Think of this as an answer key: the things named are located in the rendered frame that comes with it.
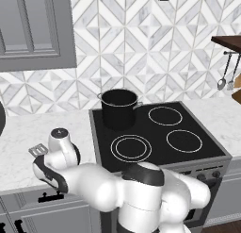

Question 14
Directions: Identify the black cooking pot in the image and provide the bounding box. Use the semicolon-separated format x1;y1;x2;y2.
96;89;144;132

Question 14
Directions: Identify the hanging metal spatula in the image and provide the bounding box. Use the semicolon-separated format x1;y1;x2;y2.
227;53;241;92

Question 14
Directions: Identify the black hob stove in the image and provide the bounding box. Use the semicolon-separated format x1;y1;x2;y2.
88;100;233;233

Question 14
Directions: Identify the hanging metal spoon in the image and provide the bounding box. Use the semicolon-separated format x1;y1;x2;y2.
217;53;233;92

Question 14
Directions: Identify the brown wooden board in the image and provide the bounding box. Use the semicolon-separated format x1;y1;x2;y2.
231;88;241;106

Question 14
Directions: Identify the dark round object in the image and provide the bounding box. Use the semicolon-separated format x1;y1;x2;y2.
0;101;7;138

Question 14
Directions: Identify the grey base cupboard door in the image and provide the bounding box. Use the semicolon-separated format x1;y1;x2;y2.
17;204;92;233

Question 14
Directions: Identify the dark wooden shelf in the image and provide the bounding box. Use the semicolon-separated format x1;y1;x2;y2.
210;35;241;54

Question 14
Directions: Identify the grey drawer front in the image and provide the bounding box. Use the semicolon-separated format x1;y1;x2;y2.
0;185;95;216

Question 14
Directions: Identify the grey base cupboard run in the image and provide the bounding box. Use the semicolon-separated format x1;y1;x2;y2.
205;157;241;227

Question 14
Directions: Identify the black drawer handle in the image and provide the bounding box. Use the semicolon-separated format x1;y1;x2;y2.
38;192;66;204

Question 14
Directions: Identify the grey wall cupboard door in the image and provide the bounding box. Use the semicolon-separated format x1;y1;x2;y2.
0;0;78;73

